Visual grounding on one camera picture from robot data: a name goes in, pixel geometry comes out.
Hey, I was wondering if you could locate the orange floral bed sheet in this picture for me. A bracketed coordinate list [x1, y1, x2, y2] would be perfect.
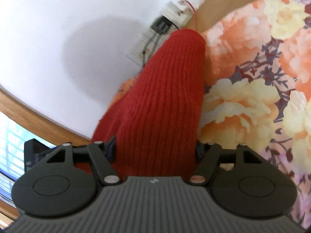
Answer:
[110, 0, 311, 230]

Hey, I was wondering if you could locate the black cable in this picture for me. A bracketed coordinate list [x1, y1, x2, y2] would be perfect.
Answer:
[141, 32, 162, 66]

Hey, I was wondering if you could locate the white wall power strip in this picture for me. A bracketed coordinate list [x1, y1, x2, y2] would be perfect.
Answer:
[127, 0, 196, 68]

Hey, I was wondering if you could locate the black plug adapter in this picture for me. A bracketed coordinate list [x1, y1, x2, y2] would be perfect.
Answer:
[150, 15, 173, 35]

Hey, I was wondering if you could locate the red knitted cardigan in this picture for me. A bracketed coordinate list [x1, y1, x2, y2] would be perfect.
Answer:
[75, 28, 207, 181]

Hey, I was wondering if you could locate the wooden door frame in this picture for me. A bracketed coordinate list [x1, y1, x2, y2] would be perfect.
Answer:
[1, 88, 89, 220]

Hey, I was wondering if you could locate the red thin cable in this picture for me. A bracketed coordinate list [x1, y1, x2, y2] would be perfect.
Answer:
[182, 0, 198, 31]

